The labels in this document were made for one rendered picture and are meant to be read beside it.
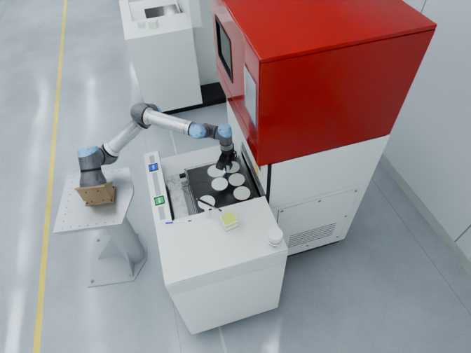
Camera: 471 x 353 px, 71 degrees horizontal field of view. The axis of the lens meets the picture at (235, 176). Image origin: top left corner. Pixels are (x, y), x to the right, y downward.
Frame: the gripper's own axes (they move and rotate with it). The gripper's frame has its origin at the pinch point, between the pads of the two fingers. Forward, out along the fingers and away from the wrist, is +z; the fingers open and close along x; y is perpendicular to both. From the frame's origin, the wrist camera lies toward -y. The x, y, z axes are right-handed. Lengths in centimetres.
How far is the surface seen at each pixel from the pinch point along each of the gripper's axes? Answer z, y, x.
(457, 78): -22, 132, -98
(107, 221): 9, -62, 44
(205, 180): 1.3, -11.3, 7.8
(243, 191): 1.3, -6.6, -16.6
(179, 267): -5, -66, -17
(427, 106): 9, 139, -90
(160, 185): -4.7, -31.7, 25.3
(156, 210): -4.7, -46.2, 15.2
